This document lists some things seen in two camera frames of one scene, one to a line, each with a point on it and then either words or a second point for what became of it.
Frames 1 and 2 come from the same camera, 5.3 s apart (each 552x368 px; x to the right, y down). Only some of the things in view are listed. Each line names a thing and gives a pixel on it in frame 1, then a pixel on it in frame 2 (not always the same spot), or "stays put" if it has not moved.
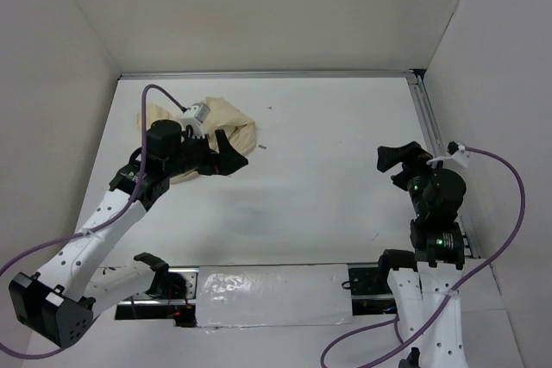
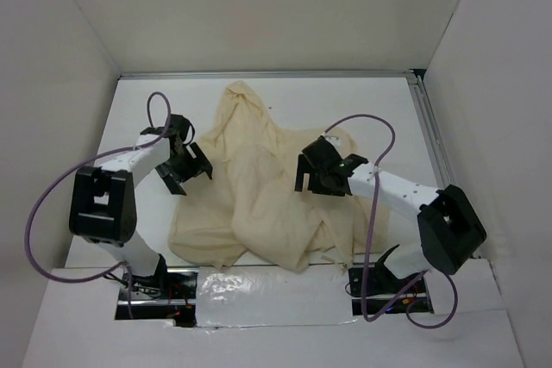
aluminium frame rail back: (345, 73) stays put
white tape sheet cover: (278, 295) stays put
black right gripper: (413, 156) to (304, 166)
